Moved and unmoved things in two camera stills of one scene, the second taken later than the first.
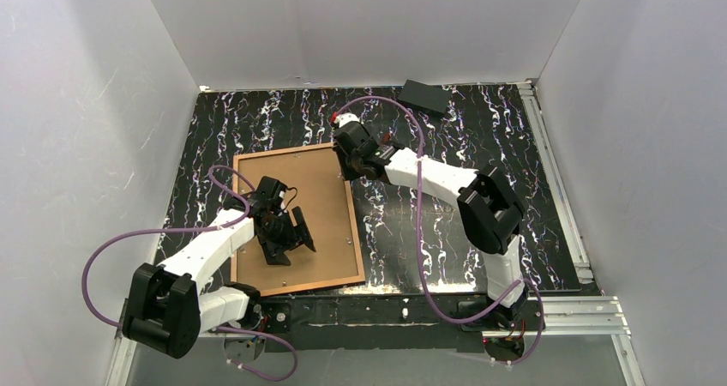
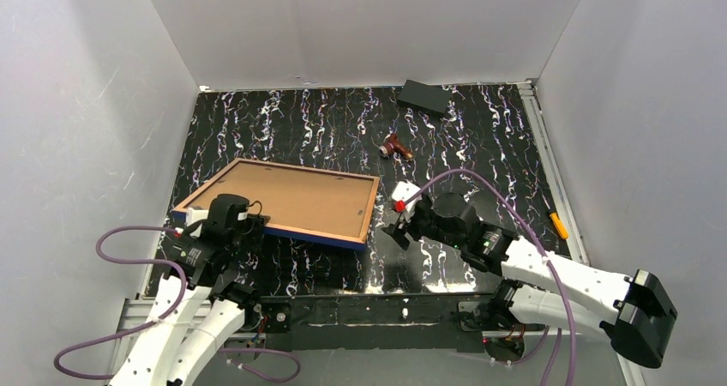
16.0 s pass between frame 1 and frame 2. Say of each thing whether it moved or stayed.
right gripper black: moved
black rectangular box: stayed
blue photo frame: moved
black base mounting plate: stayed
